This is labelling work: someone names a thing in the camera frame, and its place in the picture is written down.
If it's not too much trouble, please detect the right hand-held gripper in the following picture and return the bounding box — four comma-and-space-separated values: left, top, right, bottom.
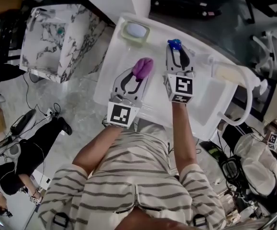
163, 45, 197, 104

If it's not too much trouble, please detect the white soap bar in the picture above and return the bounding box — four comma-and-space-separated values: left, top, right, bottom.
126, 23, 146, 38

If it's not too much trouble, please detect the white wire rack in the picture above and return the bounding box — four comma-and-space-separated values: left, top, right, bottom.
250, 20, 277, 82

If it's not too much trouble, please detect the person's right forearm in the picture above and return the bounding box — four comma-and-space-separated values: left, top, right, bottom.
171, 101, 199, 175

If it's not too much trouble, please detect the person's striped shirt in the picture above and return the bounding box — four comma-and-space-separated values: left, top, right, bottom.
38, 120, 228, 230

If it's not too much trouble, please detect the black floor cable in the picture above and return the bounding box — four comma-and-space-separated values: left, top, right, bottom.
22, 73, 62, 119

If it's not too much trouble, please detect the white washbasin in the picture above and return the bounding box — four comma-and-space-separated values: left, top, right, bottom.
92, 11, 240, 141

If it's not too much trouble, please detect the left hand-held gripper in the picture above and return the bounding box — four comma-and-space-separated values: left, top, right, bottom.
107, 67, 150, 129

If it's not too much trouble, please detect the blue-topped soap dispenser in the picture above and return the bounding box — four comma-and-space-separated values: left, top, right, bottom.
167, 39, 183, 51

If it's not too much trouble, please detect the person's left forearm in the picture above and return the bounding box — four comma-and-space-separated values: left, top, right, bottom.
72, 125, 126, 180

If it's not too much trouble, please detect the pale green soap dish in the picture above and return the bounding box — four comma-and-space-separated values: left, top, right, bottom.
121, 20, 151, 46

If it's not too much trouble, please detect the grey and black floor device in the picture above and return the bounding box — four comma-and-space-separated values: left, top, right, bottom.
10, 108, 37, 136

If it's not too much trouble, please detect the black strap buckle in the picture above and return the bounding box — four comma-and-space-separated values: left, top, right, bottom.
192, 214, 206, 227
53, 212, 70, 228

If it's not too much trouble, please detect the marble-pattern cabinet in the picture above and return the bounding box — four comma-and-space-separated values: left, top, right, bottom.
19, 3, 111, 84

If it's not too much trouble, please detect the purple cloth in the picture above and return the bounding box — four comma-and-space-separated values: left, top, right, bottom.
132, 57, 155, 81

